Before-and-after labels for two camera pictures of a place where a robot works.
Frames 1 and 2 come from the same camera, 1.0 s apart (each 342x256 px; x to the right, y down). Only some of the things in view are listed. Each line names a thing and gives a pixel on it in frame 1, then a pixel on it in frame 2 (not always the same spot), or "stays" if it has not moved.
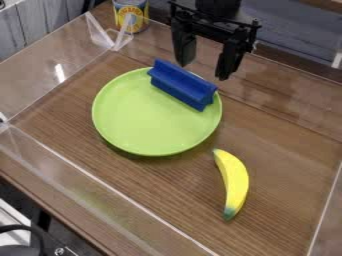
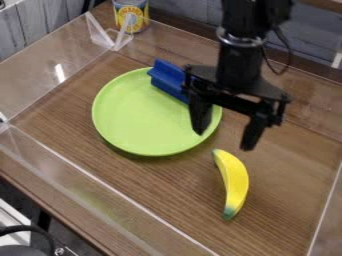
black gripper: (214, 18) → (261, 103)
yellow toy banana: (237, 180) stays
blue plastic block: (182, 84) stays
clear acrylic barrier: (134, 156) stays
